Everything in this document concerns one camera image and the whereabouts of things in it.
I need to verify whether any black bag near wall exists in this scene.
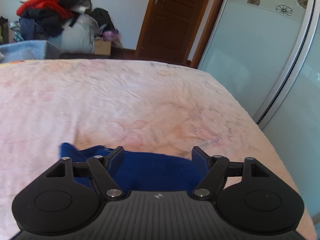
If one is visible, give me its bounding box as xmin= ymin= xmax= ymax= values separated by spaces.
xmin=90 ymin=8 xmax=115 ymax=33

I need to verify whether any pink floral bed cover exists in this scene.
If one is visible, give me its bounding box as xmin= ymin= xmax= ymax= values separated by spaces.
xmin=0 ymin=58 xmax=318 ymax=240

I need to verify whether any blue knit sweater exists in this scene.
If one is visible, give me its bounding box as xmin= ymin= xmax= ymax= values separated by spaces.
xmin=58 ymin=142 xmax=211 ymax=196

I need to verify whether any pile of dark clothes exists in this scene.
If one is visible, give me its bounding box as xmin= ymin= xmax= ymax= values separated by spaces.
xmin=16 ymin=0 xmax=92 ymax=41

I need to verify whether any brown wooden door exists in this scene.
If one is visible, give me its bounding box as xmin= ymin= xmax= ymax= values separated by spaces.
xmin=136 ymin=0 xmax=223 ymax=68

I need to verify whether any clear plastic storage bag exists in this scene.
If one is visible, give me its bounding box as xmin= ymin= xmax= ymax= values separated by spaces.
xmin=48 ymin=14 xmax=100 ymax=54

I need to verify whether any frosted glass wardrobe door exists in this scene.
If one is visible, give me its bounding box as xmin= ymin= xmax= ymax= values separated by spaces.
xmin=200 ymin=0 xmax=319 ymax=225

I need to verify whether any light blue folded blanket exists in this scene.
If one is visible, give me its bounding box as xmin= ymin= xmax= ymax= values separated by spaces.
xmin=1 ymin=40 xmax=60 ymax=63

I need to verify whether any red jacket on pile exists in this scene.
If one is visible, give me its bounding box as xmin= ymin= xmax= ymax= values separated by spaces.
xmin=16 ymin=0 xmax=73 ymax=20

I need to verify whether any cardboard box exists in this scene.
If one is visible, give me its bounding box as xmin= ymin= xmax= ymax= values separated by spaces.
xmin=94 ymin=37 xmax=123 ymax=56

